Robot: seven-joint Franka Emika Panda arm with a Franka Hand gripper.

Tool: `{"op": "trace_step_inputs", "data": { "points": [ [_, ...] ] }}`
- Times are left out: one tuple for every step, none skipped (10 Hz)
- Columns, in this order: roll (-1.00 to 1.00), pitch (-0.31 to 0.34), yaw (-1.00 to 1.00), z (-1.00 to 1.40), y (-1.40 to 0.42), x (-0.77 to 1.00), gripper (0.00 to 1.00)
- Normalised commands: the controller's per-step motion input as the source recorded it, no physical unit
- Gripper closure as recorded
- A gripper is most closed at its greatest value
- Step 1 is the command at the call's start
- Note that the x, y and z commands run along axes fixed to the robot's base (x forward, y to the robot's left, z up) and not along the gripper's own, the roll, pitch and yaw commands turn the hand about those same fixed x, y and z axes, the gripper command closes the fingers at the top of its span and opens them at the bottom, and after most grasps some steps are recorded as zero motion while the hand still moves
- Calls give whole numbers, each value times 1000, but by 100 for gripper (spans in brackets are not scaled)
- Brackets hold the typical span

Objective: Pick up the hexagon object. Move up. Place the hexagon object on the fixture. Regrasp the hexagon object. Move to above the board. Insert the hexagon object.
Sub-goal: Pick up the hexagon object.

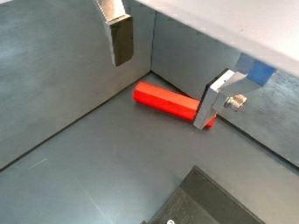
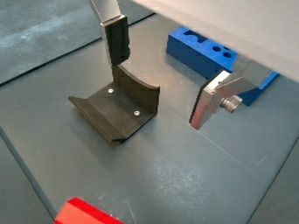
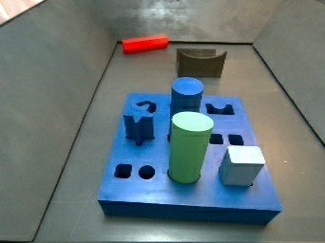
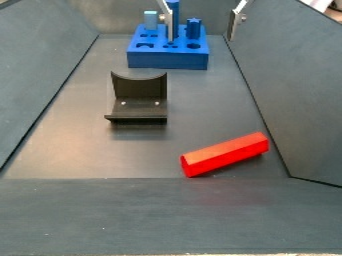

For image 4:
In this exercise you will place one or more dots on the blue shape-sorter base block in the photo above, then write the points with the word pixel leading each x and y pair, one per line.
pixel 151 51

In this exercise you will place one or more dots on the black curved cradle stand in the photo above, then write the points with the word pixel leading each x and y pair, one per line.
pixel 140 99

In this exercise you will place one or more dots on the dark blue cylinder peg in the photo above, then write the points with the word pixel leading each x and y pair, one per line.
pixel 174 6

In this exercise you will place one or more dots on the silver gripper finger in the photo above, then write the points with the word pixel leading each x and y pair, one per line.
pixel 168 18
pixel 236 18

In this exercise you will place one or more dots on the light blue square peg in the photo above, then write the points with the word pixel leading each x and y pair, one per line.
pixel 150 20

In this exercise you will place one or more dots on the red hexagonal prism block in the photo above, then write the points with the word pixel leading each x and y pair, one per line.
pixel 219 155

